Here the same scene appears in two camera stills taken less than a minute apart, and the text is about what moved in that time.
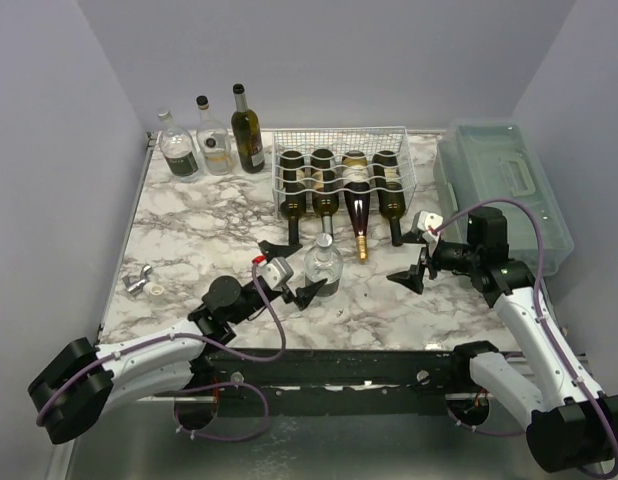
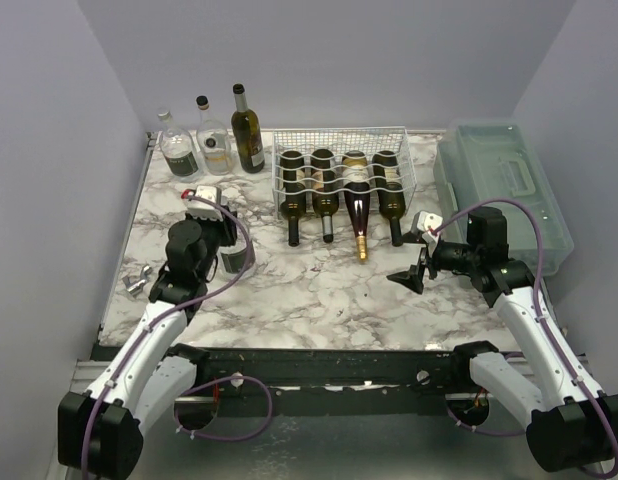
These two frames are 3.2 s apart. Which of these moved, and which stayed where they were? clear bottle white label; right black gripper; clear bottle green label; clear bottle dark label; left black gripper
Moved: clear bottle dark label; left black gripper
Stayed: clear bottle white label; right black gripper; clear bottle green label
